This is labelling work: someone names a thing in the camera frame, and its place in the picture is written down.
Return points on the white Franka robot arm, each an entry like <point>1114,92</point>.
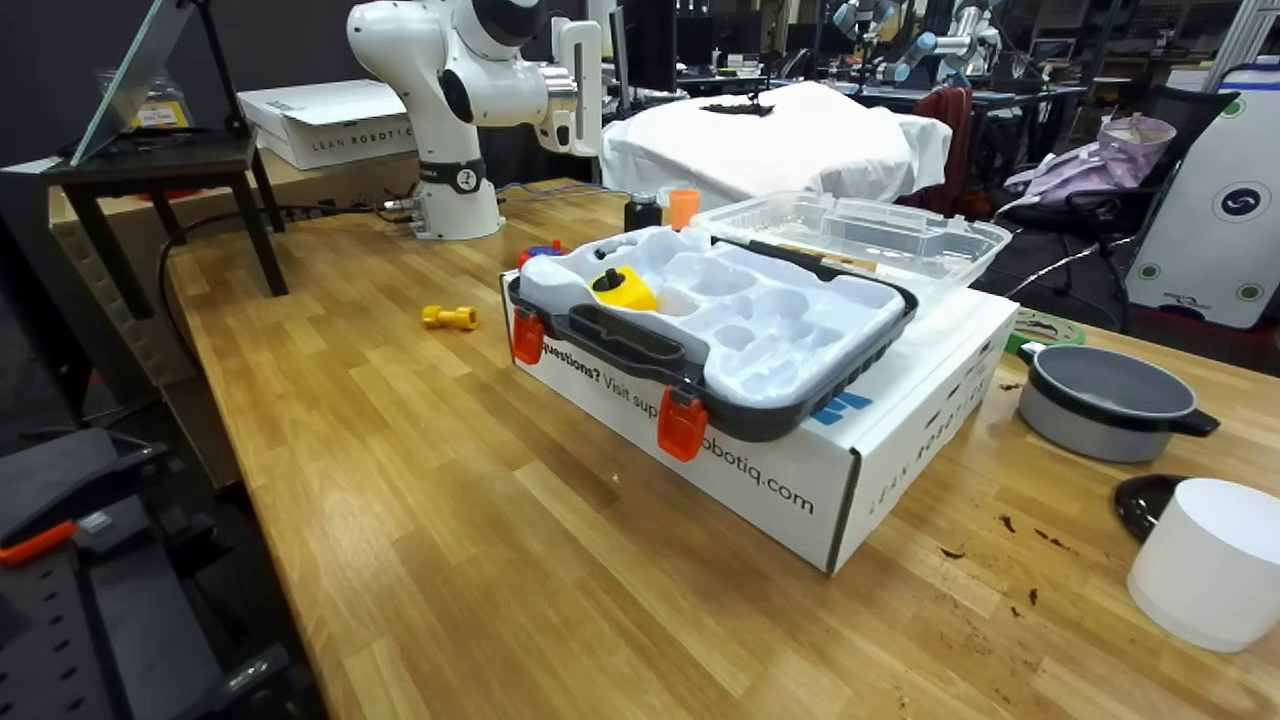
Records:
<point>441,92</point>

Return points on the yellow toy with black button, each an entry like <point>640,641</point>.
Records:
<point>624,288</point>

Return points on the grey toy tool case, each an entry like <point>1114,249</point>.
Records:
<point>747,332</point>

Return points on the red and blue toy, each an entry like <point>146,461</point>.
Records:
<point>542,252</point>

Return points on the small orange cup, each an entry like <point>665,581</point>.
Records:
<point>684,205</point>

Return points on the yellow toy dumbbell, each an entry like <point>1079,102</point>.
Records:
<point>449,316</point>

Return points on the white cardboard box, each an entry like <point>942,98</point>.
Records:
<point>802,483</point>

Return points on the white cloth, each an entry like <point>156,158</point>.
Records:
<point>787,140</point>

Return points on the clear plastic tray lid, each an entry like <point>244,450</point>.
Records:
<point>907,241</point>

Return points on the red chair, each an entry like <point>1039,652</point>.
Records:
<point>951,146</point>

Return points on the flat white box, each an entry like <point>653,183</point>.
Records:
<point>324,122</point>

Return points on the grey pot with black rim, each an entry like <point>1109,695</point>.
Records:
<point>1104,401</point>

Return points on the purple cloth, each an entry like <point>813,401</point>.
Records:
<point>1093,161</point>

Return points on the black round lid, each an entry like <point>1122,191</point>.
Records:
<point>1147,504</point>

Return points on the black side table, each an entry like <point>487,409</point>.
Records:
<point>146,161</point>

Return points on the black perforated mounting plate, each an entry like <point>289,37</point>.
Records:
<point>122,626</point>

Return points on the white machine with round logo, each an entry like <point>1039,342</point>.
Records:
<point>1213,202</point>

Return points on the white cup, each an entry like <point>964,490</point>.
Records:
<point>1213,567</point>

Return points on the orange and black clamp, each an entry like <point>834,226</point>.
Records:
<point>35,546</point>

